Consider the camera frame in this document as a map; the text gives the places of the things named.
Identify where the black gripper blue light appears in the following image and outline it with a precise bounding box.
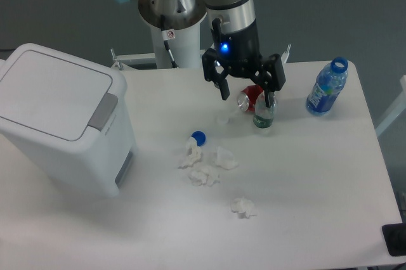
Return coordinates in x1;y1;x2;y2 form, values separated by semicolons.
202;18;285;108

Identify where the white push-top trash can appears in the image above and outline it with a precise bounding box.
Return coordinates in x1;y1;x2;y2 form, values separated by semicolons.
1;43;136;197

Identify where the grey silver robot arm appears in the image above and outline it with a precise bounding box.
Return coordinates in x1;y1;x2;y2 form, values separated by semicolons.
119;0;285;107

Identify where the crushed red soda can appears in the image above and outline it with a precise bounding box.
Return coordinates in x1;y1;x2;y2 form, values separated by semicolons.
237;84;263;112

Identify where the clear green-label water bottle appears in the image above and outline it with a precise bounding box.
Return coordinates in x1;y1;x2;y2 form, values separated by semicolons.
253;92;277;129

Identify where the blue bottle cap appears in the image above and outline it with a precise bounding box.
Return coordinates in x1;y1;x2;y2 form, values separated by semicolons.
190;131;206;146

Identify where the crumpled white tissue right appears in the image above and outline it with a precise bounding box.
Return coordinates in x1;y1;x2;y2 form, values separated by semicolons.
214;146;239;170

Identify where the crumpled white tissue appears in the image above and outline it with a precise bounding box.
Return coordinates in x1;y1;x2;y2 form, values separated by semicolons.
230;197;258;219
188;164;220;186
214;146;239;170
178;137;202;169

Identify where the blue plastic drink bottle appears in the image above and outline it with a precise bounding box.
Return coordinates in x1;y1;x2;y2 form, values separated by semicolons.
306;56;348;116

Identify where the crumpled white tissue left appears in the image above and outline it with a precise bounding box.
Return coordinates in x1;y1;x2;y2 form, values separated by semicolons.
178;137;202;169

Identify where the crumpled white tissue middle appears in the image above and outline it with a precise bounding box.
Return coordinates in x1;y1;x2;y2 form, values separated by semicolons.
188;164;220;186

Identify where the crumpled white tissue lower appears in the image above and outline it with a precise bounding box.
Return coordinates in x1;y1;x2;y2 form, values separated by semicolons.
230;197;258;219

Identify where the black device at edge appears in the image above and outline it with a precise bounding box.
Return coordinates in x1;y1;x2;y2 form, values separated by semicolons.
382;223;405;257

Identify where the white table clamp bracket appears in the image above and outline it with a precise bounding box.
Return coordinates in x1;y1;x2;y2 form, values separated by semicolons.
280;44;292;64

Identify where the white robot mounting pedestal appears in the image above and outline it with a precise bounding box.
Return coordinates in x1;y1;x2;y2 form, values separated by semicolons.
149;16;205;59

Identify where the black cable on pedestal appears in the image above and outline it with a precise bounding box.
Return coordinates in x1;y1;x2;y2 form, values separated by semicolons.
151;0;180;69

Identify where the white left frame rail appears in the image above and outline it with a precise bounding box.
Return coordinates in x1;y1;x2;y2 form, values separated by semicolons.
109;48;207;71

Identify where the white frame at right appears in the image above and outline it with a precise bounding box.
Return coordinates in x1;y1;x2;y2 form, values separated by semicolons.
375;75;405;137

